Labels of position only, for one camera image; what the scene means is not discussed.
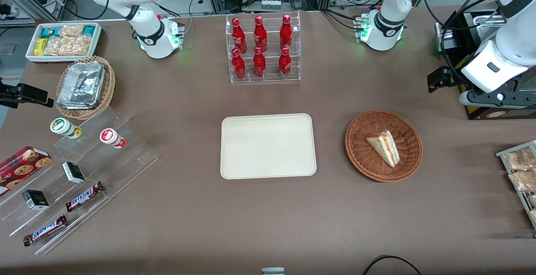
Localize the stacked aluminium foil trays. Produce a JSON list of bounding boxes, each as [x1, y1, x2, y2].
[[57, 61, 106, 111]]

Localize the tray of packaged crackers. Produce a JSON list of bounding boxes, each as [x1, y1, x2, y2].
[[496, 140, 536, 230]]

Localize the Snickers chocolate bar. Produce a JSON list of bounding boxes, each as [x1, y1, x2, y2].
[[65, 181, 106, 213], [23, 214, 69, 247]]

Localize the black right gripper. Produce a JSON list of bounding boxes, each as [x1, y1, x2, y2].
[[0, 80, 55, 109]]

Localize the black box appliance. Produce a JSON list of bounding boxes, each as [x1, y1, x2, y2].
[[434, 9, 536, 121]]

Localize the red lid yogurt cup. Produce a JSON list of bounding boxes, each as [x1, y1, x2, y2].
[[99, 128, 126, 149]]

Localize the stainless steel pan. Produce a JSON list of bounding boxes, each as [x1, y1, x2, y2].
[[435, 10, 510, 52]]

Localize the clear acrylic stepped shelf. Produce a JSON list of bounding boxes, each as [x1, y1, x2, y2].
[[0, 107, 159, 255]]

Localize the small black carton box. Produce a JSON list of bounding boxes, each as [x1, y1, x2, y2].
[[62, 161, 86, 185], [22, 189, 50, 211]]

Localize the white plastic snack bin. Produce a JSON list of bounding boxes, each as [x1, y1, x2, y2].
[[25, 22, 103, 64]]

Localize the red tartan cookie box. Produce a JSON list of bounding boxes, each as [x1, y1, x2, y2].
[[0, 146, 52, 197]]

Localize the black looped cable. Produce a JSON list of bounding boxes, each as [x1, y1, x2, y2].
[[362, 255, 424, 275]]

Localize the brown round wicker basket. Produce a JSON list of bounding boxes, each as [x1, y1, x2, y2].
[[345, 109, 423, 183]]

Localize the red cola bottle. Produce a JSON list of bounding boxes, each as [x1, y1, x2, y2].
[[278, 46, 293, 77], [253, 15, 268, 53], [231, 17, 248, 54], [231, 48, 247, 81], [279, 14, 294, 51], [253, 46, 267, 79]]

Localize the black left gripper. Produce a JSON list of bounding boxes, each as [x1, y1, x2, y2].
[[428, 67, 463, 93]]

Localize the beige plastic tray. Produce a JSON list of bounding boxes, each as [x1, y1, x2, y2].
[[220, 113, 317, 180]]

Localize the green lid yogurt cup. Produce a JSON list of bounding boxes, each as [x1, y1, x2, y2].
[[50, 117, 82, 140]]

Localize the clear acrylic bottle rack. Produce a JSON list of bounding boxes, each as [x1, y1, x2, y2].
[[225, 11, 302, 84]]

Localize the triangular wrapped sandwich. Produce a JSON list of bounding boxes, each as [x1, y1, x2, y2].
[[365, 130, 401, 168]]

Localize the light wicker basket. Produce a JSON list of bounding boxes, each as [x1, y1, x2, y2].
[[55, 56, 116, 120]]

